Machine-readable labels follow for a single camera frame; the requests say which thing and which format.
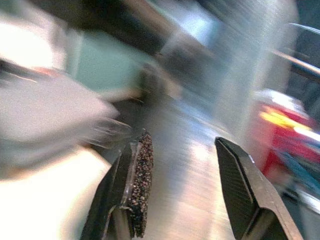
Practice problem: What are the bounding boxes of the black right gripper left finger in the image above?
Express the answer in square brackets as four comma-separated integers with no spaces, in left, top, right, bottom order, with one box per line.
[80,128,154,240]

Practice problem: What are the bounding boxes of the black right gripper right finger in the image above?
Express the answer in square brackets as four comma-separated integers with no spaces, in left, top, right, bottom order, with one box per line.
[214,136,305,240]

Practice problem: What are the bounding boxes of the yellow cloth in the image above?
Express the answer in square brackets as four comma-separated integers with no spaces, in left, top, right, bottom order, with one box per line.
[259,109,313,135]

